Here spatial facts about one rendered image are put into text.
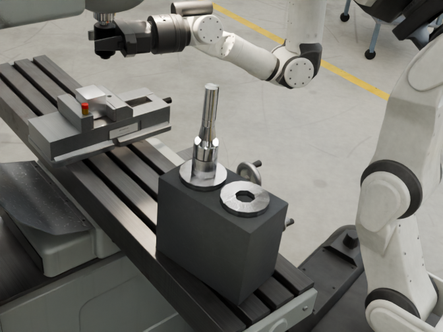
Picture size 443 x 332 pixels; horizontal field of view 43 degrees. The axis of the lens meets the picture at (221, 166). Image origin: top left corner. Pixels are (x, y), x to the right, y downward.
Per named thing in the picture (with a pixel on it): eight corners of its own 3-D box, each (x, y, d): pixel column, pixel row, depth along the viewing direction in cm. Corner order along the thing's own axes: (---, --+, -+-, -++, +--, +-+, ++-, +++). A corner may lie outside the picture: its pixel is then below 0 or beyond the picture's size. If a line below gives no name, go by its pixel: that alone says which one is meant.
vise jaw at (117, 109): (108, 95, 152) (108, 82, 150) (133, 116, 145) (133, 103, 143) (88, 101, 149) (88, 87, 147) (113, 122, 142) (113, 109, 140)
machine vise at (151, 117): (143, 105, 164) (144, 71, 158) (173, 129, 155) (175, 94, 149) (26, 139, 144) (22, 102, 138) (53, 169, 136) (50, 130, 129)
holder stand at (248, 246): (193, 221, 125) (200, 146, 114) (274, 273, 115) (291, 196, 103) (154, 248, 117) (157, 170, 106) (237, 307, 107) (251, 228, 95)
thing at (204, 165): (219, 168, 108) (222, 142, 105) (211, 182, 104) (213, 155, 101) (196, 162, 109) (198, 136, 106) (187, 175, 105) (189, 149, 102)
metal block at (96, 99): (94, 105, 147) (93, 84, 143) (106, 115, 143) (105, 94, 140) (76, 110, 144) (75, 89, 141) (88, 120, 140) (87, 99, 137)
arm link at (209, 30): (163, 53, 137) (207, 49, 141) (179, 52, 127) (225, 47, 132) (158, 4, 134) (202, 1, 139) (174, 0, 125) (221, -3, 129)
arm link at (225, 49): (175, 38, 139) (220, 62, 145) (188, 36, 131) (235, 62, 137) (185, 13, 139) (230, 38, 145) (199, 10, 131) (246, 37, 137)
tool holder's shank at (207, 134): (217, 139, 104) (223, 84, 97) (211, 147, 101) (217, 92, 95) (201, 134, 104) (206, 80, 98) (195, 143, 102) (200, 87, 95)
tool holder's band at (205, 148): (222, 142, 105) (223, 138, 104) (213, 155, 101) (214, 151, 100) (198, 136, 106) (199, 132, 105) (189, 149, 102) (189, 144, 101)
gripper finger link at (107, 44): (93, 37, 122) (121, 35, 125) (94, 51, 124) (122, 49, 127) (95, 41, 121) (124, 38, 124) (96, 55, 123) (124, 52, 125)
